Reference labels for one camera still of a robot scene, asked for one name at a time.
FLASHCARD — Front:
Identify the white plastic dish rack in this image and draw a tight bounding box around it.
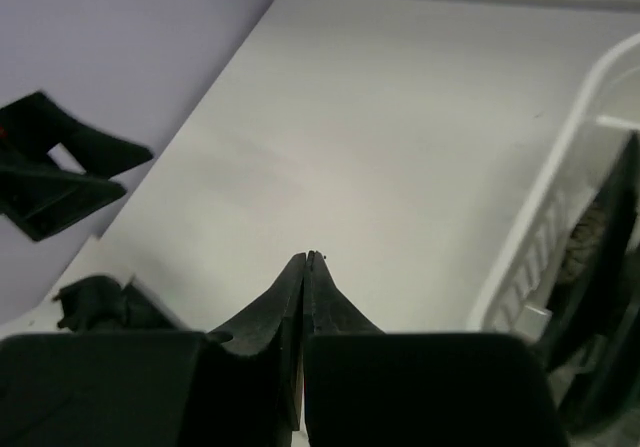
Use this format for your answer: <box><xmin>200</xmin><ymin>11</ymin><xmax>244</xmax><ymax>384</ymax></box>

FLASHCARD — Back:
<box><xmin>467</xmin><ymin>32</ymin><xmax>640</xmax><ymax>447</ymax></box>

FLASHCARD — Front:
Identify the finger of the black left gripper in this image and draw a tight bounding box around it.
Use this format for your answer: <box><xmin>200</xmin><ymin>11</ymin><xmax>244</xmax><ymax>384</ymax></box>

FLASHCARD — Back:
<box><xmin>1</xmin><ymin>91</ymin><xmax>153</xmax><ymax>173</ymax></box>
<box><xmin>1</xmin><ymin>159</ymin><xmax>126</xmax><ymax>241</ymax></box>

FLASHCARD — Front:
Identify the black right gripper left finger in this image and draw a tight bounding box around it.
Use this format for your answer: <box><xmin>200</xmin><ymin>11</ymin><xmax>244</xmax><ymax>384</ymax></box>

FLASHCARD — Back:
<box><xmin>189</xmin><ymin>253</ymin><xmax>305</xmax><ymax>446</ymax></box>

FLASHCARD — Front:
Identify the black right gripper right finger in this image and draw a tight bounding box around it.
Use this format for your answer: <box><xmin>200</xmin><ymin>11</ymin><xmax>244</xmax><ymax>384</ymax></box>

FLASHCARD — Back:
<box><xmin>303</xmin><ymin>252</ymin><xmax>568</xmax><ymax>446</ymax></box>

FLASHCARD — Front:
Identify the large black floral plate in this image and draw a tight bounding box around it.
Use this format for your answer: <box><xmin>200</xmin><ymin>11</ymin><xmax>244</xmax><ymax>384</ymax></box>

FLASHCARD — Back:
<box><xmin>534</xmin><ymin>132</ymin><xmax>639</xmax><ymax>437</ymax></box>

